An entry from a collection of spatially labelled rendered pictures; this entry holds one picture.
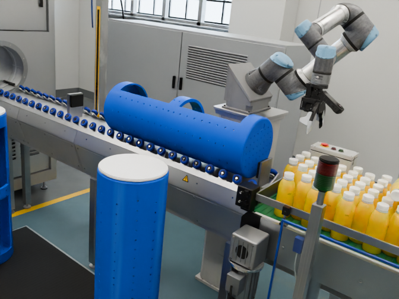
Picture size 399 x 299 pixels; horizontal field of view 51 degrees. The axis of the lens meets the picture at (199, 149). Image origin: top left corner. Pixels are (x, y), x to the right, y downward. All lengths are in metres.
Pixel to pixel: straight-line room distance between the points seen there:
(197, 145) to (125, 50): 2.81
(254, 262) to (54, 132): 1.56
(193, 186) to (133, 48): 2.72
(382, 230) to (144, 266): 0.91
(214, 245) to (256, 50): 1.69
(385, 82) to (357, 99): 0.31
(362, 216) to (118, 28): 3.57
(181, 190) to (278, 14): 2.90
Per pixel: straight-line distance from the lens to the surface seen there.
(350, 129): 4.61
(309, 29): 1.84
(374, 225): 1.58
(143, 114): 2.08
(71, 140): 2.56
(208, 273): 2.73
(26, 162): 3.46
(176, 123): 1.95
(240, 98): 2.24
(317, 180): 1.36
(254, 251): 1.60
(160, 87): 4.23
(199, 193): 1.94
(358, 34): 2.16
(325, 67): 1.74
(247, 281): 1.69
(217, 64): 3.76
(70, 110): 2.69
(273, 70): 2.23
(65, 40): 7.20
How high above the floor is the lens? 1.66
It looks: 19 degrees down
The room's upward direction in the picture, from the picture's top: 6 degrees clockwise
